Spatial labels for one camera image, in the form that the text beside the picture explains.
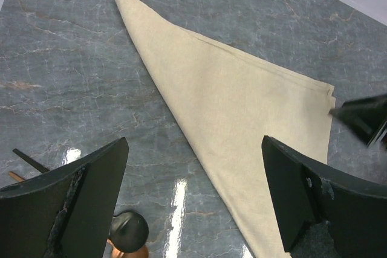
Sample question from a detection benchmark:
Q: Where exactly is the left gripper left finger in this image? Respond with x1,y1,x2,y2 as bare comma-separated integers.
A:
1,138,129,257

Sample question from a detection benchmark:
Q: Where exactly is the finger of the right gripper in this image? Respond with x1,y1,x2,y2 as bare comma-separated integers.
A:
329,94,386,148

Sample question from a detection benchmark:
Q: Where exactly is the black spoon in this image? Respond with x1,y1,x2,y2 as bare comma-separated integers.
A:
11,148,150,254

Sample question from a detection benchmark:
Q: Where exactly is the copper spoon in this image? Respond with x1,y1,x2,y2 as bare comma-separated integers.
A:
8,170,150,258

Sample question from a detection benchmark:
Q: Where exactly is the beige cloth napkin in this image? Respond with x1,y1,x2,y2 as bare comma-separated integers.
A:
115,0,335,257

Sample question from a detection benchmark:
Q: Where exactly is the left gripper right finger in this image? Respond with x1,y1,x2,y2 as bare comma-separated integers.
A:
261,136,386,257

